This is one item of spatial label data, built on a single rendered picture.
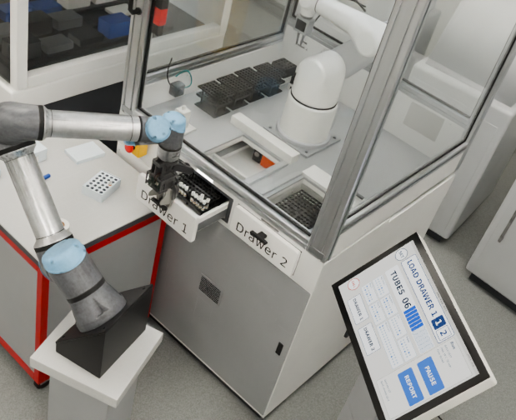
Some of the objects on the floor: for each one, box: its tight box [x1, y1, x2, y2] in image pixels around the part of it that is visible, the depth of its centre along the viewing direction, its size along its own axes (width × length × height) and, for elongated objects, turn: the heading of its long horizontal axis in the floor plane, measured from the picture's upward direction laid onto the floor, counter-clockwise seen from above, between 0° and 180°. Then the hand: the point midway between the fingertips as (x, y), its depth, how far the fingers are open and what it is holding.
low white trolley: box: [0, 138, 166, 389], centre depth 278 cm, size 58×62×76 cm
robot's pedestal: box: [30, 311, 163, 420], centre depth 227 cm, size 30×30×76 cm
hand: (164, 201), depth 237 cm, fingers closed on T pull, 3 cm apart
